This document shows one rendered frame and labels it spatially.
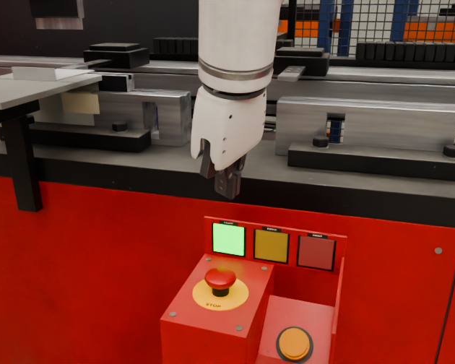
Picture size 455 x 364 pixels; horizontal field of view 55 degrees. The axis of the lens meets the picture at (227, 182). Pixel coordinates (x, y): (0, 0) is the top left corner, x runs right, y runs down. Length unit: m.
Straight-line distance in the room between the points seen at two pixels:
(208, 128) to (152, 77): 0.61
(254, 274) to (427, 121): 0.37
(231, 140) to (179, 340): 0.24
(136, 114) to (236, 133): 0.36
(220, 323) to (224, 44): 0.31
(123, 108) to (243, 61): 0.43
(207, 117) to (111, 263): 0.43
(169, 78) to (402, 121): 0.57
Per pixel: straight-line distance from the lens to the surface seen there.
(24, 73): 0.87
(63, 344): 1.05
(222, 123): 0.50
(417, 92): 1.02
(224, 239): 0.63
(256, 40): 0.46
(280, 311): 0.62
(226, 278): 0.55
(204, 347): 0.54
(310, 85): 1.01
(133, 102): 0.85
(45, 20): 0.95
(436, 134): 0.78
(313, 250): 0.61
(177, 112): 0.81
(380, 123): 0.76
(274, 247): 0.62
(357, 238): 0.70
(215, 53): 0.47
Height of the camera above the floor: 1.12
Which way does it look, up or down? 22 degrees down
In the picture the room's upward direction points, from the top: straight up
